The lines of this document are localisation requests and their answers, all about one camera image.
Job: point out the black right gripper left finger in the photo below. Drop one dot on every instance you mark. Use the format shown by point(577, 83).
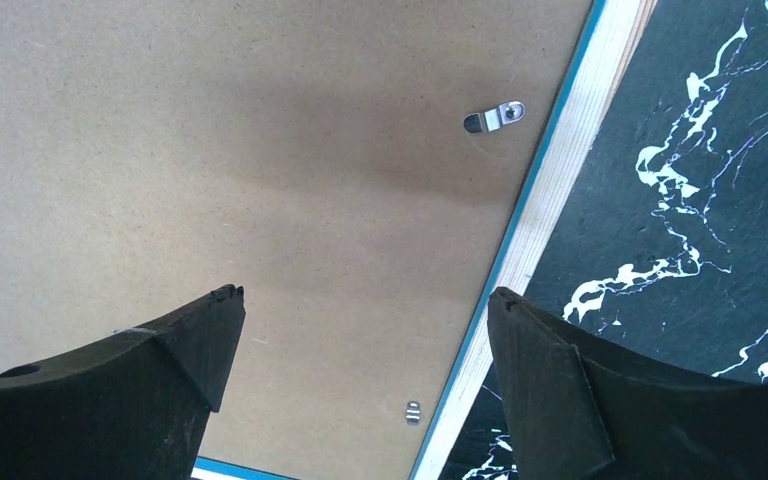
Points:
point(133, 405)

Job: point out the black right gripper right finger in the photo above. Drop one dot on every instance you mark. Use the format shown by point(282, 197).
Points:
point(581, 407)

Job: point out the blue wooden picture frame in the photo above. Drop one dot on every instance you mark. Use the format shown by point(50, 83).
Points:
point(543, 199)

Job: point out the metal turn clip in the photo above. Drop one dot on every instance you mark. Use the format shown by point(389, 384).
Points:
point(413, 413)
point(492, 120)

